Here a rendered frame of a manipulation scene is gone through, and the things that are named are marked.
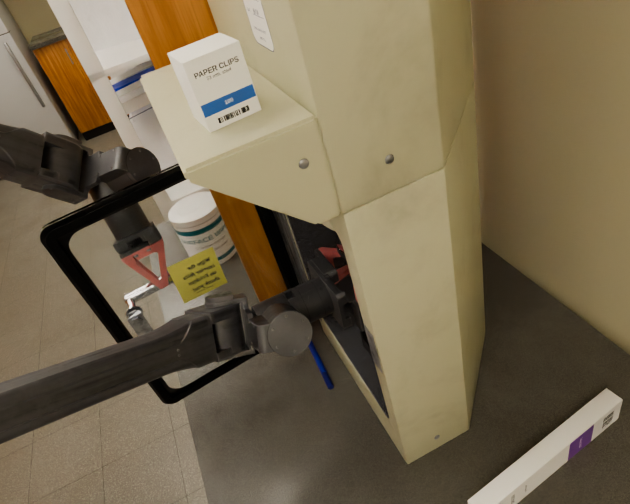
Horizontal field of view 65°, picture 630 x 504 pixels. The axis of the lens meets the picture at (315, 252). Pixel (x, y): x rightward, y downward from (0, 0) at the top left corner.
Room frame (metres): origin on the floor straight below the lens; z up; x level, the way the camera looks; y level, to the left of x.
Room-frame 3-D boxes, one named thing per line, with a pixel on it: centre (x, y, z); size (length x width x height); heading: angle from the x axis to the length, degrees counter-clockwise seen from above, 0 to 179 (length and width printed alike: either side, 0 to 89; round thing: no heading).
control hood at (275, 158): (0.52, 0.05, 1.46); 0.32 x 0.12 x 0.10; 12
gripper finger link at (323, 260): (0.57, -0.04, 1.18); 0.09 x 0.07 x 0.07; 104
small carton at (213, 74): (0.44, 0.04, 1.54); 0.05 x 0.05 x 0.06; 17
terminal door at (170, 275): (0.63, 0.19, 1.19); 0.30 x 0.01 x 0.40; 108
